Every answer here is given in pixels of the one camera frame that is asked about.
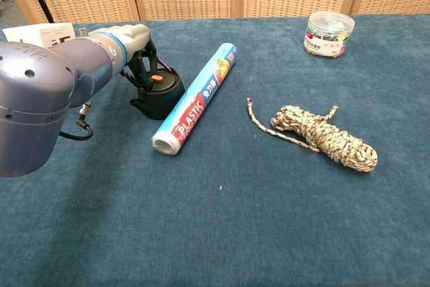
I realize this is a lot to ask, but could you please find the black teapot with handle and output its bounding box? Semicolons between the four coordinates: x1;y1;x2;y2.
130;58;186;121

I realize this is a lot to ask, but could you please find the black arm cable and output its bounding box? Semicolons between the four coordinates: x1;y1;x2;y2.
58;97;93;141

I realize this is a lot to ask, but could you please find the blue table cloth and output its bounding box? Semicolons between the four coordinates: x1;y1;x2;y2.
0;13;430;287

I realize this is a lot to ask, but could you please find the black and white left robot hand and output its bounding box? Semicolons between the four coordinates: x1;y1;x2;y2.
116;24;171;89

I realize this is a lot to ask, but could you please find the blue plastic wrap roll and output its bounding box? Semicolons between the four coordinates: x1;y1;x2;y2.
151;42;240;156

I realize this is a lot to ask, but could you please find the coiled speckled rope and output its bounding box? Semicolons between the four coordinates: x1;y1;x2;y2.
246;96;379;173

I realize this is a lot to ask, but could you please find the white cardboard box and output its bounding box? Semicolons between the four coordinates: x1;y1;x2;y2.
2;22;77;49

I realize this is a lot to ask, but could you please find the clear jar of binder clips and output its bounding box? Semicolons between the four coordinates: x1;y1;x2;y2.
302;10;356;60

